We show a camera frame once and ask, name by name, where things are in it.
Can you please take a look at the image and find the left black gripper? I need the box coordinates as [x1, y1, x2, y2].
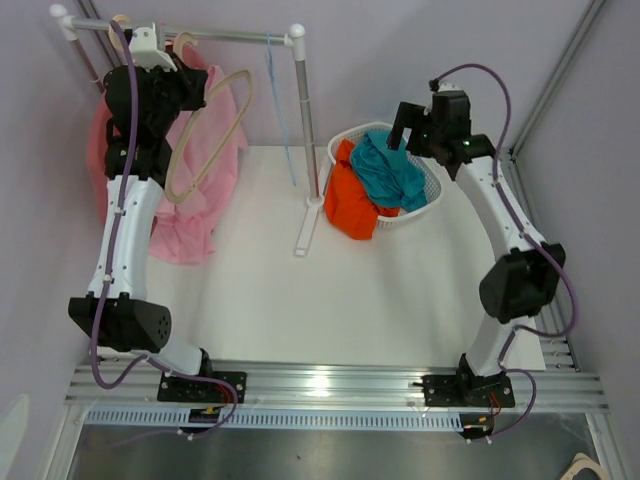
[140, 53, 207, 135]

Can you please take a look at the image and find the teal t shirt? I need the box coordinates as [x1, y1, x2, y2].
[350, 130, 428, 212]

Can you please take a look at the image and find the pink t shirt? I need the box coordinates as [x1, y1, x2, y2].
[149, 67, 253, 265]

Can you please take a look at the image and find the beige hanger with red shirt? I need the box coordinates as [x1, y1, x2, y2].
[108, 13, 132, 53]

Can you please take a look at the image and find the dusty red t shirt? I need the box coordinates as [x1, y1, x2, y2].
[86, 96, 112, 225]

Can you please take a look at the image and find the beige hanger with teal shirt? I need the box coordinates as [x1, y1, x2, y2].
[164, 33, 253, 216]

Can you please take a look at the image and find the orange t shirt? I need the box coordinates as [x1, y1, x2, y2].
[324, 140, 400, 240]

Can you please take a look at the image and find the blue wire hanger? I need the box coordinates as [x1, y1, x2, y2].
[265, 33, 298, 187]

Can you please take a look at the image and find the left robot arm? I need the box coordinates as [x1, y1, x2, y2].
[68, 66, 216, 401]

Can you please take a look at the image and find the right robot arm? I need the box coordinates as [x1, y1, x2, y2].
[387, 90, 566, 408]

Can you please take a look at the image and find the beige hanger on floor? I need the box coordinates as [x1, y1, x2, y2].
[559, 453, 610, 480]

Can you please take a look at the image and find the white perforated plastic basket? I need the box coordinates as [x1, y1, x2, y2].
[324, 121, 442, 232]

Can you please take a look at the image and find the white metal clothes rack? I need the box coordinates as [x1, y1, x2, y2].
[49, 4, 331, 257]

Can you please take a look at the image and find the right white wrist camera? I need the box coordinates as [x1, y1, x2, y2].
[429, 79, 467, 98]

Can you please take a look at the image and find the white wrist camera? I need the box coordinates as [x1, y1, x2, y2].
[429, 79, 467, 98]
[129, 23, 177, 72]

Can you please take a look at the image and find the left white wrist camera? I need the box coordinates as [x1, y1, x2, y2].
[129, 23, 177, 72]

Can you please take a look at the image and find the left aluminium frame post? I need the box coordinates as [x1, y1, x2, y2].
[74, 0, 122, 69]

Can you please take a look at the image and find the aluminium frame post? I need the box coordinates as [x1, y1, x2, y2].
[74, 0, 122, 69]
[508, 0, 609, 159]

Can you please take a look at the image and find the right aluminium frame post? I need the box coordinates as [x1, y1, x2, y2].
[508, 0, 609, 159]

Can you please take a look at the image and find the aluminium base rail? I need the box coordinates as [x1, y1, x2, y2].
[64, 361, 609, 413]

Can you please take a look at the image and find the white slotted cable duct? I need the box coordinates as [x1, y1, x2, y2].
[85, 407, 490, 433]

